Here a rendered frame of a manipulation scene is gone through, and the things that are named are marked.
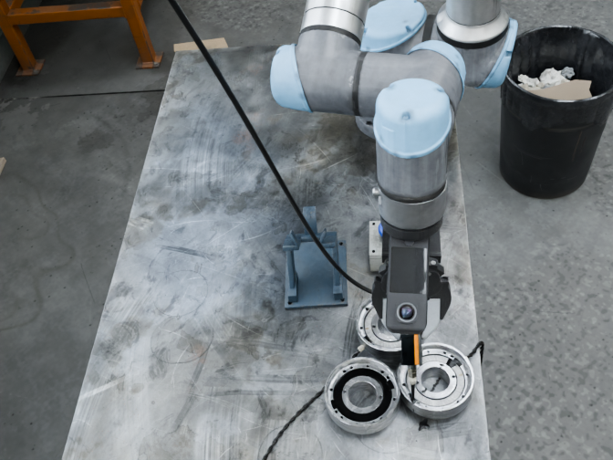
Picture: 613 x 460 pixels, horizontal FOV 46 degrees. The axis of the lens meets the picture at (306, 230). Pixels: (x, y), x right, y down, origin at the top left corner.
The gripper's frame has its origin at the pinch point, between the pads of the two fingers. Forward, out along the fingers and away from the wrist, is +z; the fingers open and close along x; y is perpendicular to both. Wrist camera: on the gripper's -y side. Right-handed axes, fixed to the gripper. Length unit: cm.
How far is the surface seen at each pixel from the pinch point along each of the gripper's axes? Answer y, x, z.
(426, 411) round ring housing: -4.9, -2.1, 9.9
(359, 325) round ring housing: 8.9, 7.4, 8.8
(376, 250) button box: 21.4, 5.2, 5.5
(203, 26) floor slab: 216, 85, 65
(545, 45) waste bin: 139, -41, 37
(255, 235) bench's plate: 29.0, 26.3, 9.3
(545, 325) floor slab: 71, -37, 83
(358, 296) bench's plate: 16.4, 8.1, 10.8
